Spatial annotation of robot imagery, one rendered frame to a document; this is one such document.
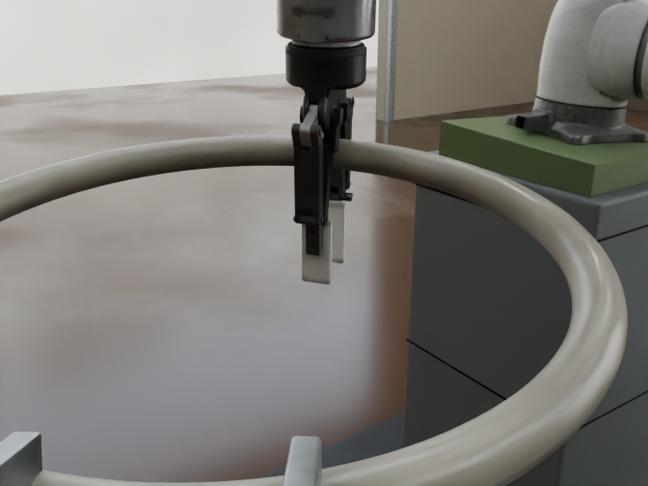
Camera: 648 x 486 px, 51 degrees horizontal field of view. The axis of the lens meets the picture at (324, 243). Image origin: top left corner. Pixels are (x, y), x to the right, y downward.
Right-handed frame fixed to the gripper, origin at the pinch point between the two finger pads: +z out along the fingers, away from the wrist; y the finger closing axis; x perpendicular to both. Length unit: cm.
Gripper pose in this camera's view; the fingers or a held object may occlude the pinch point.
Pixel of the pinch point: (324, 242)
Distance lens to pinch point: 71.0
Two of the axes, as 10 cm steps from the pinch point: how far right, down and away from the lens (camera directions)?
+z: -0.1, 9.1, 4.1
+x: 9.6, 1.2, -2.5
